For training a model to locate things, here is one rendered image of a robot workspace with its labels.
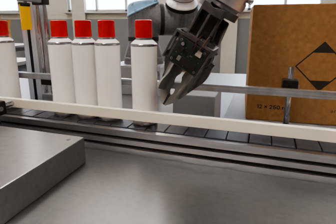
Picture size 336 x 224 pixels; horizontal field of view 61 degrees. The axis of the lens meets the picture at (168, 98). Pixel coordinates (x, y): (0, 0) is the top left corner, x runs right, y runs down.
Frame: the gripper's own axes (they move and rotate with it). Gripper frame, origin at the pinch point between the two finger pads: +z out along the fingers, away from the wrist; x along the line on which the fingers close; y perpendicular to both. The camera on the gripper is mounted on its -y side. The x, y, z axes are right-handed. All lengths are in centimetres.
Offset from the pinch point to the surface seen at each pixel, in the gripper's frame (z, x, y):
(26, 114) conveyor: 20.9, -25.3, 4.0
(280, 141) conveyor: -6.1, 21.3, 2.7
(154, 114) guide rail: 2.4, 0.1, 4.7
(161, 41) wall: 113, -153, -532
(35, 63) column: 18.1, -38.9, -11.7
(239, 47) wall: 42, -10, -553
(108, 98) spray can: 6.4, -10.1, 2.7
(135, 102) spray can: 3.5, -4.6, 3.0
